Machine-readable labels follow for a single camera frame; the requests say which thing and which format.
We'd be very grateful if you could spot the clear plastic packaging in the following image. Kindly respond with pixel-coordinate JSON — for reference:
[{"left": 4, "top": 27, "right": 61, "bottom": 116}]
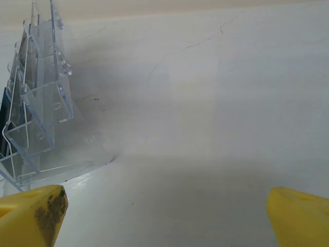
[{"left": 0, "top": 0, "right": 115, "bottom": 193}]

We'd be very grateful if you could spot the black card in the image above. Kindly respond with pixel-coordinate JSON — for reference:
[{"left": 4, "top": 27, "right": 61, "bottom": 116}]
[{"left": 0, "top": 86, "right": 13, "bottom": 157}]

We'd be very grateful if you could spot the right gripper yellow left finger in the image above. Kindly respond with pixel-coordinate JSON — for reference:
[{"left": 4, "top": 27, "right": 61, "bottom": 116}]
[{"left": 0, "top": 184, "right": 69, "bottom": 247}]

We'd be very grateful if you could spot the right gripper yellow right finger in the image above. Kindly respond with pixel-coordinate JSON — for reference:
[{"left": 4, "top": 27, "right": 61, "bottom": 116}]
[{"left": 266, "top": 187, "right": 329, "bottom": 247}]

